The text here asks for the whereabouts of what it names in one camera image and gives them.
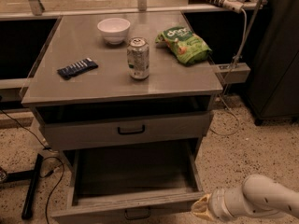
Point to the foam gripper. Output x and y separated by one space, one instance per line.
215 206

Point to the grey drawer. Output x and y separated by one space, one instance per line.
127 131
124 183

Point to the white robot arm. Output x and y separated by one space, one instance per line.
257 196

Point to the grey top drawer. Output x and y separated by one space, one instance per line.
127 131

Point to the grey drawer cabinet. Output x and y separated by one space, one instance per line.
108 92

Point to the dark cabinet right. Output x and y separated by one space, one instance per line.
272 90

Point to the green chip bag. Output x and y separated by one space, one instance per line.
188 47

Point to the silver soda can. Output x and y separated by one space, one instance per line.
138 58

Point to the black stand base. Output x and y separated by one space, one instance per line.
33 177

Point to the blue snack bar wrapper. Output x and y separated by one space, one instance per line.
77 68

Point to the white ceramic bowl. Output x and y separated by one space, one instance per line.
114 30

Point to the grey side shelf bracket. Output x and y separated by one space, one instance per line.
228 74

